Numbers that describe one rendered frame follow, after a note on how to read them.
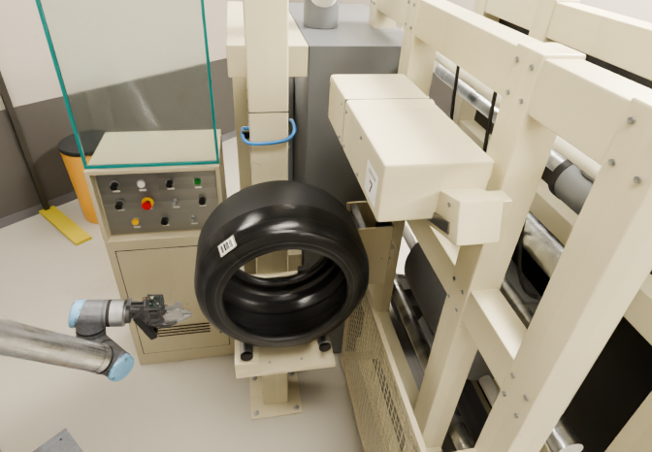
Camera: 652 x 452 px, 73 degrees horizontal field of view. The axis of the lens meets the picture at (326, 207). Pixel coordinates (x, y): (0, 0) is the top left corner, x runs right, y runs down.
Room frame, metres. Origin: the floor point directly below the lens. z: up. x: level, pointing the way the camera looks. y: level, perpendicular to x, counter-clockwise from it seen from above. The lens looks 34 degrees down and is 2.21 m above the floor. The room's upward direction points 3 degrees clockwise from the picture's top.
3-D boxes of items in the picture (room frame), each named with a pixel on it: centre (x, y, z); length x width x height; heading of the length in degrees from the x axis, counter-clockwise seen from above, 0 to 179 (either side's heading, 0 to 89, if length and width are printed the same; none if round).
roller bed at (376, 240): (1.48, -0.18, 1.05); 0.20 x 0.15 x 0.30; 12
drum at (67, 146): (3.03, 1.85, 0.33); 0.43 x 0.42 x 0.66; 143
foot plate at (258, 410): (1.43, 0.22, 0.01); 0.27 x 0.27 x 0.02; 12
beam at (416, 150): (1.13, -0.17, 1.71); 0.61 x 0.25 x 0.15; 12
